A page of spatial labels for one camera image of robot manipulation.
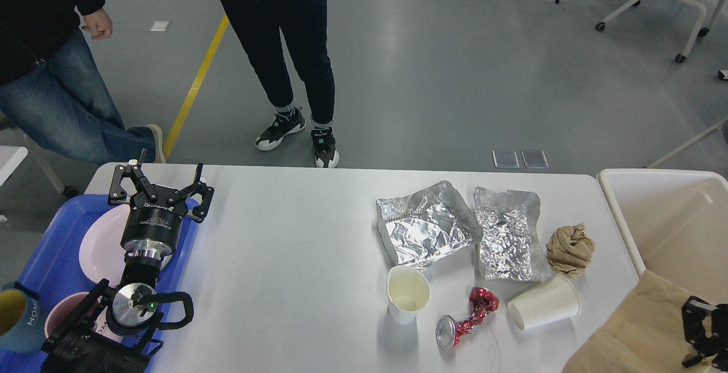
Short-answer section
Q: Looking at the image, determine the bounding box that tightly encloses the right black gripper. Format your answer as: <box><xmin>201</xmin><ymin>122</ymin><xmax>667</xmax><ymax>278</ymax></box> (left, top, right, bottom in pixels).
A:
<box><xmin>681</xmin><ymin>296</ymin><xmax>727</xmax><ymax>368</ymax></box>

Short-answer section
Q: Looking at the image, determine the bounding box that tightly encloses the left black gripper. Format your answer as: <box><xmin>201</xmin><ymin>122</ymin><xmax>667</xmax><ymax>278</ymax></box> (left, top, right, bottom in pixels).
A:
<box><xmin>107</xmin><ymin>148</ymin><xmax>215</xmax><ymax>260</ymax></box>

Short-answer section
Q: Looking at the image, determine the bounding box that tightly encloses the pink plate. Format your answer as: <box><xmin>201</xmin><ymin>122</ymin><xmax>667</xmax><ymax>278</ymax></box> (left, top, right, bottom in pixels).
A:
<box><xmin>78</xmin><ymin>205</ymin><xmax>174</xmax><ymax>285</ymax></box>

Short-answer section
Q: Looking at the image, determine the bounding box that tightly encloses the pink mug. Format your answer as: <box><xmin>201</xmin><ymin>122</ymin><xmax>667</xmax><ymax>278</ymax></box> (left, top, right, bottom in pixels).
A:
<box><xmin>44</xmin><ymin>292</ymin><xmax>122</xmax><ymax>343</ymax></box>

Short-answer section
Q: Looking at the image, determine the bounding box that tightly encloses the dark teal mug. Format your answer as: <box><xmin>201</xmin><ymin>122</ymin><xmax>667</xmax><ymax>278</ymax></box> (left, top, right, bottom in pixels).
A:
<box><xmin>1</xmin><ymin>282</ymin><xmax>48</xmax><ymax>353</ymax></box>

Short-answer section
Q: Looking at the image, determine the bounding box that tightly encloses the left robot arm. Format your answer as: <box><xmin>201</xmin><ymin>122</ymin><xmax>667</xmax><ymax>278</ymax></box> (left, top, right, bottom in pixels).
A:
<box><xmin>40</xmin><ymin>160</ymin><xmax>215</xmax><ymax>372</ymax></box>

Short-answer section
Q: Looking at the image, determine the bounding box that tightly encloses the beige plastic bin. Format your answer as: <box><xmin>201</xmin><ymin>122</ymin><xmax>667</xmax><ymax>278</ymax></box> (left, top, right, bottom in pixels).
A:
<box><xmin>598</xmin><ymin>169</ymin><xmax>727</xmax><ymax>304</ymax></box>

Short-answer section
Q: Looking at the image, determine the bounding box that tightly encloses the blue plastic tray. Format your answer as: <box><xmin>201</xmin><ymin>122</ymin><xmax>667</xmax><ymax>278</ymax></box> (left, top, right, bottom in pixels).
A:
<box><xmin>1</xmin><ymin>194</ymin><xmax>198</xmax><ymax>372</ymax></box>

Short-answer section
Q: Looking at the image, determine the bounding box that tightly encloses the lying white paper cup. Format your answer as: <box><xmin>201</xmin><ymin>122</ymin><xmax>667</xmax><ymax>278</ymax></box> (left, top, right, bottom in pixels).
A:
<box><xmin>507</xmin><ymin>275</ymin><xmax>581</xmax><ymax>330</ymax></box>

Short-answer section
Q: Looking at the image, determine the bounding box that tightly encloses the crumpled brown paper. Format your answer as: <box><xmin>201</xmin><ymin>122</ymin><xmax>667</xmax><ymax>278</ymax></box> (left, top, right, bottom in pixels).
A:
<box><xmin>546</xmin><ymin>223</ymin><xmax>595</xmax><ymax>280</ymax></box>

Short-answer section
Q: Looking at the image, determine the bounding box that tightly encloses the person in blue jeans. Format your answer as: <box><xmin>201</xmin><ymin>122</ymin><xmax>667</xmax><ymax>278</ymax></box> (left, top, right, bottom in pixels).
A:
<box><xmin>1</xmin><ymin>0</ymin><xmax>166</xmax><ymax>165</ymax></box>

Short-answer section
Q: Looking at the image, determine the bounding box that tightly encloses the white side table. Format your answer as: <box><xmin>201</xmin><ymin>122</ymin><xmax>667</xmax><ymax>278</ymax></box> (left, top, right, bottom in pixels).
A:
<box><xmin>0</xmin><ymin>145</ymin><xmax>28</xmax><ymax>186</ymax></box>

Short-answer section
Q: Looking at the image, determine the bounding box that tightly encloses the narrow crumpled foil sheet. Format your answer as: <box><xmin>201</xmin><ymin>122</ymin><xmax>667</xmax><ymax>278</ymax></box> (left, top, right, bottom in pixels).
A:
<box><xmin>474</xmin><ymin>187</ymin><xmax>554</xmax><ymax>282</ymax></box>

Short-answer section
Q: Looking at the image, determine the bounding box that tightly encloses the person in dark jeans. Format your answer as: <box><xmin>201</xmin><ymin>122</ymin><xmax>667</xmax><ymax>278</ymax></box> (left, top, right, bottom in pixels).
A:
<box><xmin>220</xmin><ymin>0</ymin><xmax>340</xmax><ymax>168</ymax></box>

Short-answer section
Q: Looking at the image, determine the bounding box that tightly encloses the right floor plate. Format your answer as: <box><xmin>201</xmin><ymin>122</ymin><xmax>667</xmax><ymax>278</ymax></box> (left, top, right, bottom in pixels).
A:
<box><xmin>521</xmin><ymin>150</ymin><xmax>549</xmax><ymax>169</ymax></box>

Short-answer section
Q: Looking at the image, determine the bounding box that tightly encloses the floor plate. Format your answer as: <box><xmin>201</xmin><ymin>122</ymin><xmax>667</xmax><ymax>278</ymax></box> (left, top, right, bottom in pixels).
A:
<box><xmin>492</xmin><ymin>150</ymin><xmax>520</xmax><ymax>170</ymax></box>
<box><xmin>521</xmin><ymin>150</ymin><xmax>549</xmax><ymax>169</ymax></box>

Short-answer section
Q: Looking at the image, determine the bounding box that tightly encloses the crushed red can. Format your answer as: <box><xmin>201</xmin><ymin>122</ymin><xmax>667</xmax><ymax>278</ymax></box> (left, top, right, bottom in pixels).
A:
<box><xmin>435</xmin><ymin>287</ymin><xmax>500</xmax><ymax>350</ymax></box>

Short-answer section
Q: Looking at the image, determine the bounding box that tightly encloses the left floor plate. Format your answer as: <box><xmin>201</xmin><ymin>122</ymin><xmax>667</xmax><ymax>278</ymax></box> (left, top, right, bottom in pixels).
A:
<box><xmin>492</xmin><ymin>150</ymin><xmax>520</xmax><ymax>170</ymax></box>

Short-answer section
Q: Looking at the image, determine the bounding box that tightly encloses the large crumpled foil sheet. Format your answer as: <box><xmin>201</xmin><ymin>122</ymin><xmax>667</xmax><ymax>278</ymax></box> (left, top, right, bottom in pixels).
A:
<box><xmin>375</xmin><ymin>180</ymin><xmax>483</xmax><ymax>271</ymax></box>

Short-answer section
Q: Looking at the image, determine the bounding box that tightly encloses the upright white paper cup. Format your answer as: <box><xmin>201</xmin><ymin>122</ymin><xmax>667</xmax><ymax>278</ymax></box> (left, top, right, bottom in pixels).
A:
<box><xmin>387</xmin><ymin>265</ymin><xmax>431</xmax><ymax>324</ymax></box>

